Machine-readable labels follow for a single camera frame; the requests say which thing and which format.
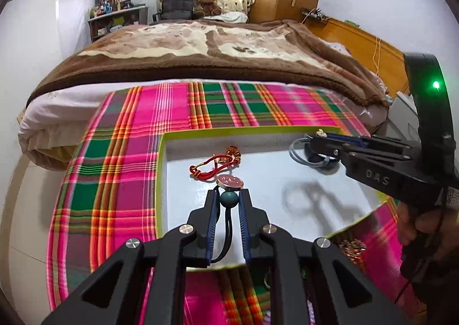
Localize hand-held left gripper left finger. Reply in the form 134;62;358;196
41;189;219;325

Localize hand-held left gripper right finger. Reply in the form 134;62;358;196
238;189;413;325

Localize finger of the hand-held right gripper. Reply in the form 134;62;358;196
309;136;413;165
317;130;413;149

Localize black hair tie teal bead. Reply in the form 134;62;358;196
209;185;240;264

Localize yellow-green rimmed tray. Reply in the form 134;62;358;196
155;126;390;270

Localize grey hair tie white flower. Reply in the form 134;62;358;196
289;130;341;168

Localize person's right forearm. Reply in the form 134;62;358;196
409;249;459;325

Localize person's right hand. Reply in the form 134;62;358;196
397;199;421;251

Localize pink round gold-rimmed charm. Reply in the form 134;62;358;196
217;173;245;190

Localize white nightstand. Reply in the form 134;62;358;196
389;92;421;139

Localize white floral pillow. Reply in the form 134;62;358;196
329;43;351;57

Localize wooden headboard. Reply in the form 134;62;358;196
305;18;411;96

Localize brown beaded ornament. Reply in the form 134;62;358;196
335;239;367;258

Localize pink green plaid cloth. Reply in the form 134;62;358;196
46;82;417;325

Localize power strip with plugs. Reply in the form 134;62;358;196
300;7;328;21

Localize brown patterned blanket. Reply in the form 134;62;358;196
27;20;390;117

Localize brown teddy bear santa hat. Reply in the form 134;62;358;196
194;0;222;18

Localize bed with white sheet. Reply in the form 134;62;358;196
18;79;390;172

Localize dark grey chair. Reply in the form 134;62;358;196
153;0;196;23

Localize wooden shelf desk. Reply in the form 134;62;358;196
88;5;148;42

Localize row of cosmetic bottles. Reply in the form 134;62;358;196
90;0;134;18

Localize red cord bracelet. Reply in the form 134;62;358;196
189;146;242;182

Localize orange cable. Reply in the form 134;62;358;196
372;36;381;75

